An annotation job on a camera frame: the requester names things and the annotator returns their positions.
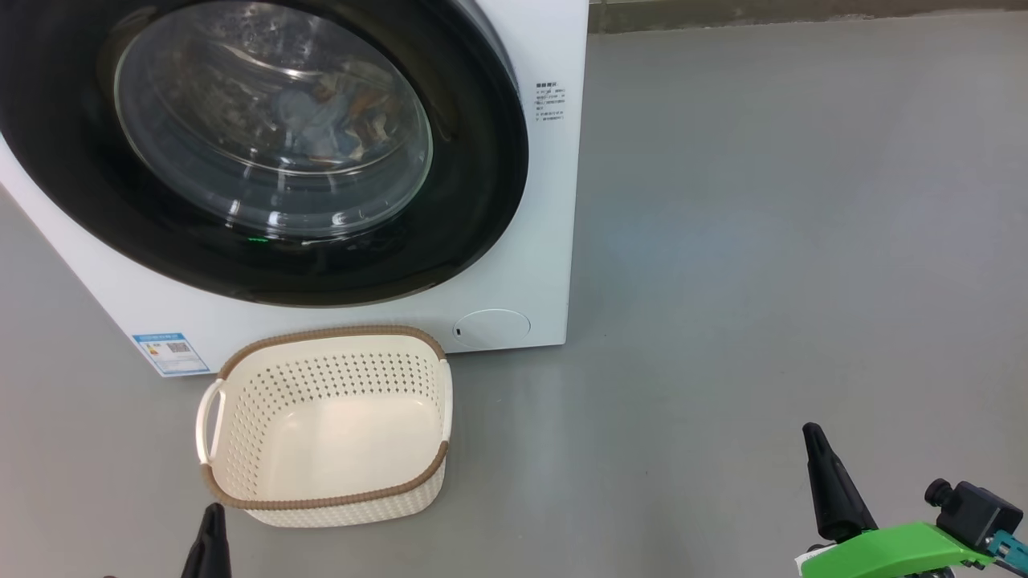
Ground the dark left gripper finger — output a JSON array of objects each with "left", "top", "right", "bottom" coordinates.
[{"left": 181, "top": 503, "right": 232, "bottom": 578}]

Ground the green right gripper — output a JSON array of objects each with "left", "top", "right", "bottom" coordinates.
[{"left": 799, "top": 422, "right": 997, "bottom": 578}]

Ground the black round glass washer door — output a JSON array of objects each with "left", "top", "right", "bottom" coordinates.
[{"left": 0, "top": 0, "right": 530, "bottom": 308}]

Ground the blue patterned garment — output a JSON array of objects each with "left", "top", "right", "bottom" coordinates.
[{"left": 277, "top": 84, "right": 362, "bottom": 158}]

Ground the blue patterned cloth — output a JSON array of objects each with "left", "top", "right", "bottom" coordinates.
[{"left": 315, "top": 76, "right": 394, "bottom": 153}]

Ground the white front-load washing machine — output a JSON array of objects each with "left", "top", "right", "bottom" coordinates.
[{"left": 0, "top": 0, "right": 589, "bottom": 378}]

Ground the cream perforated laundry basket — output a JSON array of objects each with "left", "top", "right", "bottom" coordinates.
[{"left": 195, "top": 325, "right": 454, "bottom": 528}]

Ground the blue energy label sticker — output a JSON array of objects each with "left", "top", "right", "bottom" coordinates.
[{"left": 133, "top": 332, "right": 211, "bottom": 377}]

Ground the round white filter cover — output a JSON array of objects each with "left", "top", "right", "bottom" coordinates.
[{"left": 452, "top": 309, "right": 532, "bottom": 350}]

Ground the black cable with teal connector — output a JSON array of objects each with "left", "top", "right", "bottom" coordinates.
[{"left": 986, "top": 530, "right": 1028, "bottom": 575}]

